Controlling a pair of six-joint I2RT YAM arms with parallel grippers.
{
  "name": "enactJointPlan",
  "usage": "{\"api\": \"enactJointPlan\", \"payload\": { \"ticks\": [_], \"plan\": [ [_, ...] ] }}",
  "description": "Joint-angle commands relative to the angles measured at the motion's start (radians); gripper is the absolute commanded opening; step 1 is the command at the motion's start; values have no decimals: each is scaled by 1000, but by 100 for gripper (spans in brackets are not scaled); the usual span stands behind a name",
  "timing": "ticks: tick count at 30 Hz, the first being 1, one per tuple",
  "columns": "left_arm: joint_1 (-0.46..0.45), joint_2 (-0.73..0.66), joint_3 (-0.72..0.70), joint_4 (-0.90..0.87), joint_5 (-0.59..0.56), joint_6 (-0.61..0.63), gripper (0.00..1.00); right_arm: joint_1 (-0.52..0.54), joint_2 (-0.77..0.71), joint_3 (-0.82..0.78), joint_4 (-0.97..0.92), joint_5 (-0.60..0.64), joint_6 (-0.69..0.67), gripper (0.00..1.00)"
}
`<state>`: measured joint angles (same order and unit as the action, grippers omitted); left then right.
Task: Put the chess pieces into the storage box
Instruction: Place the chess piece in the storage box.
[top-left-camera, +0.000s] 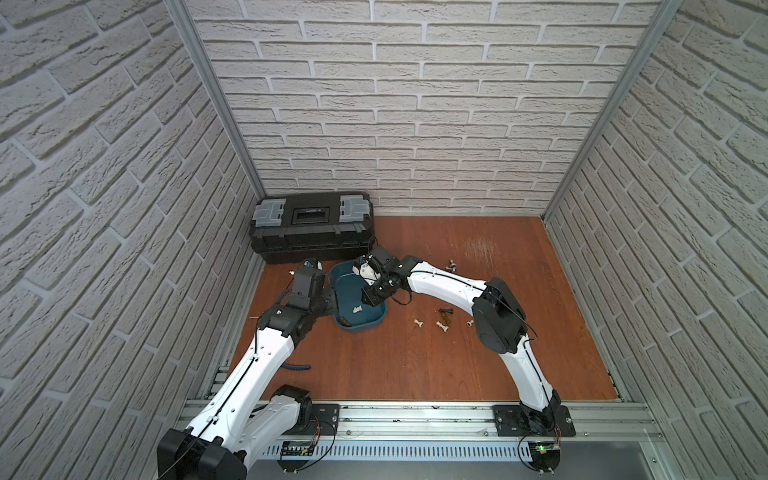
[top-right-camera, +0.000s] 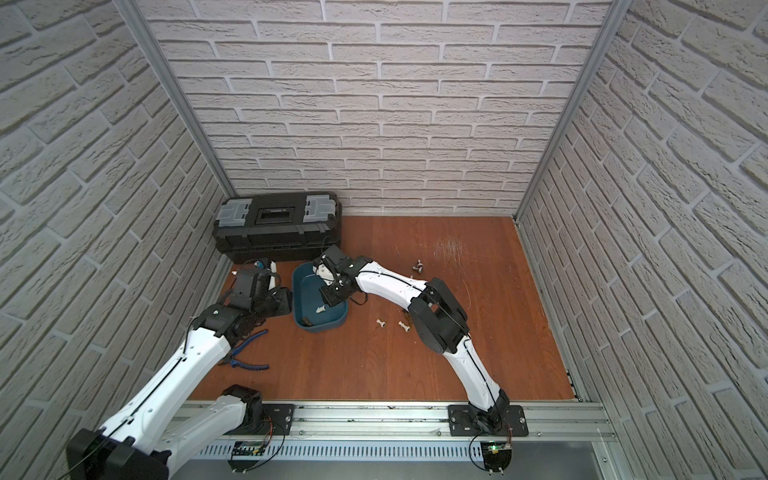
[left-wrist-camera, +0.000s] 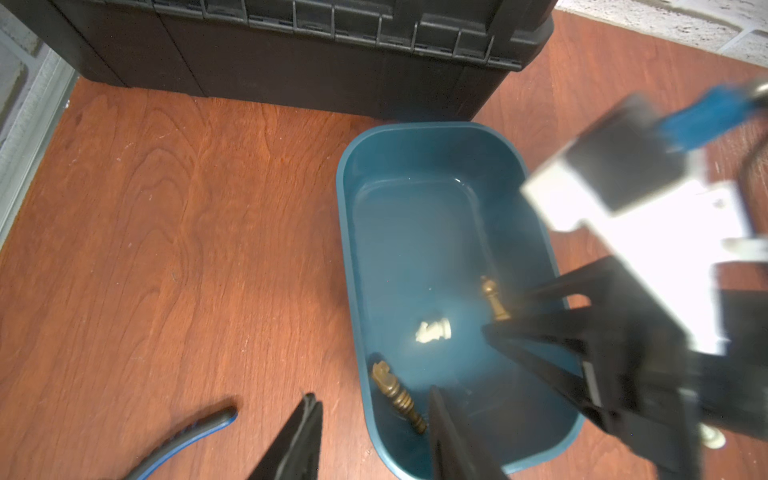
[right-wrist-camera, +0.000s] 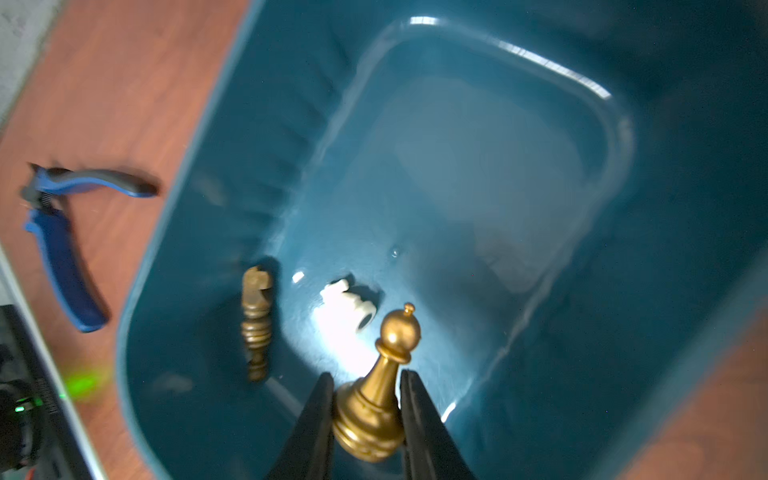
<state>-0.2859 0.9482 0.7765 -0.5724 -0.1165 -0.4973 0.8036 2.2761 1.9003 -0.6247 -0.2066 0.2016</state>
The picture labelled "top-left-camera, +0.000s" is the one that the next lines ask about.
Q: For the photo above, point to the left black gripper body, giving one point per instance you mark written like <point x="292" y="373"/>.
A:
<point x="327" y="300"/>

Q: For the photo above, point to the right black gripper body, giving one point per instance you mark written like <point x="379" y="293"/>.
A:
<point x="379" y="291"/>

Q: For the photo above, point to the teal plastic storage bin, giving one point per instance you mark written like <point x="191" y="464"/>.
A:
<point x="348" y="289"/>

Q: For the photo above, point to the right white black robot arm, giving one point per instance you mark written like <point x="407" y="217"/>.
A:
<point x="498" y="319"/>

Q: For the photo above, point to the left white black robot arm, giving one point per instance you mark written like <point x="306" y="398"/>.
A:
<point x="226" y="438"/>

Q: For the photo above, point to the black plastic toolbox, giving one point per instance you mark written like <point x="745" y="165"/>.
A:
<point x="322" y="225"/>

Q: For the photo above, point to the left controller board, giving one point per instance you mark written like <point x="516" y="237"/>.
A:
<point x="296" y="455"/>

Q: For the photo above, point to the controller board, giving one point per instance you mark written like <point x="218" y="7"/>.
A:
<point x="545" y="457"/>
<point x="296" y="455"/>

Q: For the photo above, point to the right controller board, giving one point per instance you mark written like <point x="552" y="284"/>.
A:
<point x="545" y="457"/>

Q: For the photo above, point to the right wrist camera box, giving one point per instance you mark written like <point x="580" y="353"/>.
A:
<point x="369" y="268"/>

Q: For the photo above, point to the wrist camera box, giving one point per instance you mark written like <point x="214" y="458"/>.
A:
<point x="369" y="268"/>
<point x="312" y="263"/>

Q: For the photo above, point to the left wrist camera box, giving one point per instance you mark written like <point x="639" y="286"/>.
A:
<point x="312" y="263"/>

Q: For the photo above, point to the blue handled pliers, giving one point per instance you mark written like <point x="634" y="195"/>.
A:
<point x="296" y="367"/>

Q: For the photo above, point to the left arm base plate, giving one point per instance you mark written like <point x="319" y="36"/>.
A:
<point x="318" y="418"/>

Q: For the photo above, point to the aluminium frame rail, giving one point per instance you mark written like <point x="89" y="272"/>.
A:
<point x="595" y="421"/>

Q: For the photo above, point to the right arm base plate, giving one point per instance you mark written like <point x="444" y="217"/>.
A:
<point x="517" y="420"/>

